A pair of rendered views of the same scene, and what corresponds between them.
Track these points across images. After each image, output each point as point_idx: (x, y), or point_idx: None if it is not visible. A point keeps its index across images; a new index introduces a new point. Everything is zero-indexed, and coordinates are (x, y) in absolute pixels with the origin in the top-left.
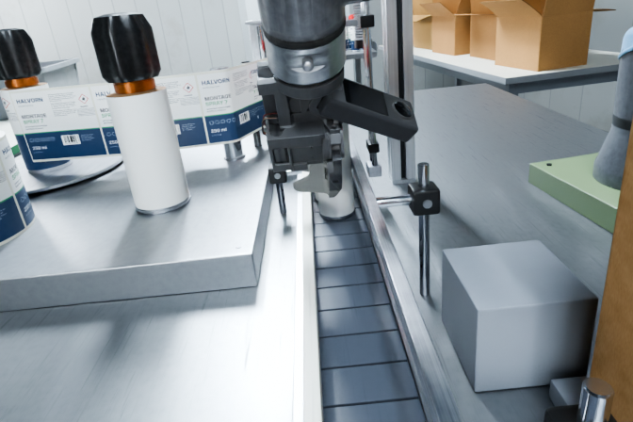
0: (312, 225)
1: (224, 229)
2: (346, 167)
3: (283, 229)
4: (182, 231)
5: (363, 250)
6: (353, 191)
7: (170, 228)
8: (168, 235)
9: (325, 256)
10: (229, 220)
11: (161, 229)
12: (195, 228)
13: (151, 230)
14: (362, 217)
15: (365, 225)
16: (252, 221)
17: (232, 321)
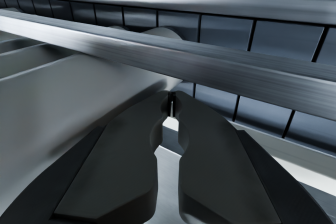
0: (270, 153)
1: (177, 181)
2: (120, 73)
3: None
4: (171, 206)
5: (331, 53)
6: (104, 10)
7: (164, 209)
8: (178, 216)
9: (314, 121)
10: (160, 170)
11: (164, 214)
12: (169, 197)
13: (164, 219)
14: (191, 18)
15: (226, 19)
16: (167, 154)
17: (318, 195)
